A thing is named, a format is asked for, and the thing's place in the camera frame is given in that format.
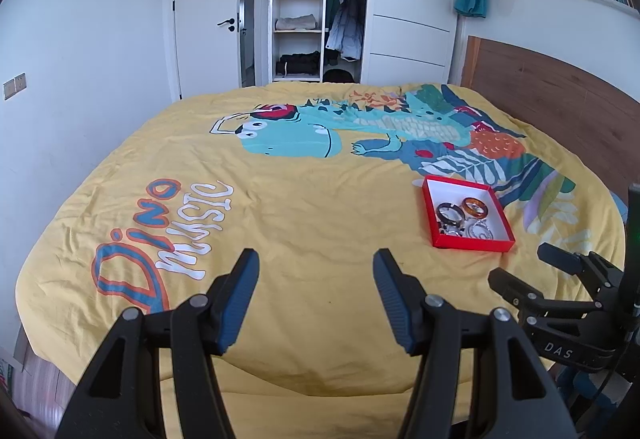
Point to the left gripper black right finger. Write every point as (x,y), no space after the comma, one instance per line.
(402,297)

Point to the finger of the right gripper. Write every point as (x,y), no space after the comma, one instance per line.
(570,263)
(517,293)

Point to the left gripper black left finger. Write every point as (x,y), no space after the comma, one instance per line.
(232,295)

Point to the amber orange bangle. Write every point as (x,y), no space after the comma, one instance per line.
(475,208)

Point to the dark brown bangle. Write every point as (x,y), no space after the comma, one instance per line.
(450,214)

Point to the red white jewelry box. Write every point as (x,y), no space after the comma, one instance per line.
(465,215)

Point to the wooden headboard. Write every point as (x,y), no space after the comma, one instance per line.
(588,116)

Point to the yellow dinosaur print bedspread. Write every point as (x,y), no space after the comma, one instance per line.
(316,178)

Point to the folded black clothes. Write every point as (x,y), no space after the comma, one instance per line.
(299,64)

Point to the folded beige clothes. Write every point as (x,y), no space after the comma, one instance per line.
(302,23)

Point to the hanging clothes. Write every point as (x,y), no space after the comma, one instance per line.
(345,22)

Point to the white door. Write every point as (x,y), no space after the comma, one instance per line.
(208,55)

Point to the black door handle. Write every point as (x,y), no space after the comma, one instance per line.
(229,24)

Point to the wall light switch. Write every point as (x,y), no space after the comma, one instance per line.
(14,85)

